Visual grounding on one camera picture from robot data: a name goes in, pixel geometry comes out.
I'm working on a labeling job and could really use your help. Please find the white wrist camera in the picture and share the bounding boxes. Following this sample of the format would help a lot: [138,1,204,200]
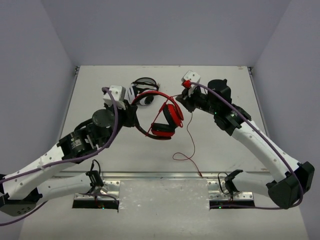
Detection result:
[101,85,126,109]
[181,70,201,97]

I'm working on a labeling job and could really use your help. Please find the black base cable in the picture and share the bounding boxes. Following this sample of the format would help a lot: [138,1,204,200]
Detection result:
[217,171,232,198]
[85,159,105,193]

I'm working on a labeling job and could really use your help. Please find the white black headphones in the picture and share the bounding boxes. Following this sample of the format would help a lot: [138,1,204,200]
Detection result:
[124,77,161,107]

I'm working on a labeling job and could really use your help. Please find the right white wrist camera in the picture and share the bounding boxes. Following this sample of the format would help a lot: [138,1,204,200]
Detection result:
[181,70,201,97]

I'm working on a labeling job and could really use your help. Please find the red black headphones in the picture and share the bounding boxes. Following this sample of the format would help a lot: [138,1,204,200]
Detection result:
[131,90,184,141]

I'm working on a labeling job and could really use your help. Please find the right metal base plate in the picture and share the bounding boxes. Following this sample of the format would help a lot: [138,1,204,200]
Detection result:
[207,179,254,201]

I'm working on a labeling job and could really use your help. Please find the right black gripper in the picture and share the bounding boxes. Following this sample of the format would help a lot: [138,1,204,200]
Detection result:
[176,83,219,115]

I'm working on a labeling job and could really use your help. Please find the metal base plate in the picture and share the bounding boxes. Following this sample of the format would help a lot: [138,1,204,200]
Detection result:
[73,179,121,201]
[207,179,254,201]

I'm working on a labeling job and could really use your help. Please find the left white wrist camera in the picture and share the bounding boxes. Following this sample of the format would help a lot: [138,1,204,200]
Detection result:
[101,85,126,109]

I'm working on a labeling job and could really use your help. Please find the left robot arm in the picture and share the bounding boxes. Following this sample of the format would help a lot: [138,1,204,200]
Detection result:
[0,103,138,217]

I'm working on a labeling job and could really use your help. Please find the aluminium mounting rail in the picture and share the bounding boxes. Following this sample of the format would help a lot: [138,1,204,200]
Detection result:
[52,171,270,179]

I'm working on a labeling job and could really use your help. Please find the left black base cable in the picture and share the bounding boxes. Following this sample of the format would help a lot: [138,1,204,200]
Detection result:
[85,159,105,193]

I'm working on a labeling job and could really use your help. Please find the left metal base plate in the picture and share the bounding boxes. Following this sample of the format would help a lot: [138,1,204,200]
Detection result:
[73,179,121,201]

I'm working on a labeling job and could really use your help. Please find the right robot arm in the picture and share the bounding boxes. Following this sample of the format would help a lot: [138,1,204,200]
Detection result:
[176,79,315,210]

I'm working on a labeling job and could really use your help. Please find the right black base cable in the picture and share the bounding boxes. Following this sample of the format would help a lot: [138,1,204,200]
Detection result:
[217,171,232,198]

